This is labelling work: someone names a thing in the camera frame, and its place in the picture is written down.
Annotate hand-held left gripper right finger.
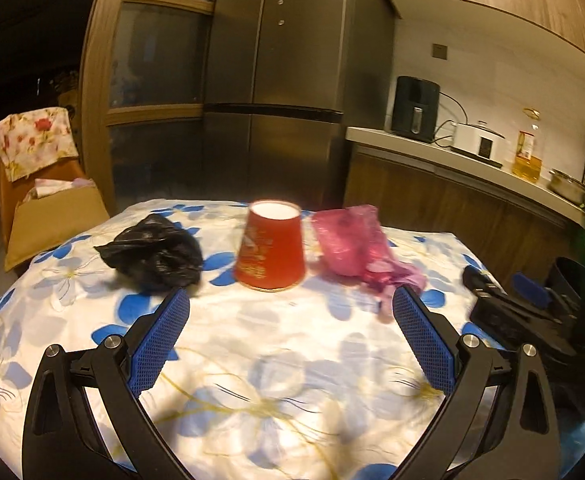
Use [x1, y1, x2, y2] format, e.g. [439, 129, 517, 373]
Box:
[391, 285, 560, 480]

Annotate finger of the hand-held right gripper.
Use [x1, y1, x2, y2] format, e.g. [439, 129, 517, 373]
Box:
[462, 265, 510, 306]
[513, 272, 555, 311]

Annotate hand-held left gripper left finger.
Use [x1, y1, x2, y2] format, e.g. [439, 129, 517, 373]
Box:
[21, 287, 193, 480]

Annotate black trash bin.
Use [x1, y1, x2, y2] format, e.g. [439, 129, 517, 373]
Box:
[546, 256, 585, 312]

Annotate black plastic bag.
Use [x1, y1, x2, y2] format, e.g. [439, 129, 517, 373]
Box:
[93, 213, 204, 291]

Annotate pink plastic bag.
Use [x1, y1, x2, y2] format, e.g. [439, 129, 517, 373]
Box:
[311, 204, 429, 322]

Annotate red paper cup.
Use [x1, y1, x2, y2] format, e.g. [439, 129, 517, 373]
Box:
[232, 198, 307, 292]

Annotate wooden lower kitchen cabinets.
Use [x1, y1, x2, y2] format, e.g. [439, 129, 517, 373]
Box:
[344, 141, 585, 293]

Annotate wooden kitchen cabinets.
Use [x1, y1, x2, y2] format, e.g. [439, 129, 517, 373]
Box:
[381, 0, 585, 75]
[344, 141, 585, 293]

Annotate steel pot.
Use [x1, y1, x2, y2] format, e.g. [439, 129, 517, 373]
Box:
[547, 168, 585, 206]

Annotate blue floral white tablecloth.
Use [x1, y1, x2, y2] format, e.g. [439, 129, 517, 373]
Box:
[0, 199, 585, 480]

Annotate cooking oil bottle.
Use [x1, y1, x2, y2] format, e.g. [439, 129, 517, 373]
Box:
[511, 107, 544, 181]

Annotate white rice cooker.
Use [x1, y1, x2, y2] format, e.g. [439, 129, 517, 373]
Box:
[451, 120, 506, 167]

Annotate cardboard box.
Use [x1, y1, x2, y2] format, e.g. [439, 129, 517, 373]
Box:
[4, 179, 111, 274]

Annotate black air fryer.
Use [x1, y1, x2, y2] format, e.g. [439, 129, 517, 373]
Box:
[391, 75, 442, 144]

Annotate wooden chair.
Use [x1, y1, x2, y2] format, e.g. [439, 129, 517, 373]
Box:
[0, 107, 81, 248]

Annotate floral cloth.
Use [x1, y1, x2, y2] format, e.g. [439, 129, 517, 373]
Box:
[0, 106, 80, 183]

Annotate wood framed glass door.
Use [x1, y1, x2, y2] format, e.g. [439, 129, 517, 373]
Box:
[79, 0, 223, 213]

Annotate wooden upper kitchen cabinets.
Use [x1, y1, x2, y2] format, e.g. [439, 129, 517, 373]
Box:
[381, 0, 585, 75]

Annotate steel refrigerator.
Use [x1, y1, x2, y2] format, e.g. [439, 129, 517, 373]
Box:
[200, 0, 399, 207]

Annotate appliance power cable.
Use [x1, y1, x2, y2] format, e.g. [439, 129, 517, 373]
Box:
[434, 92, 469, 149]

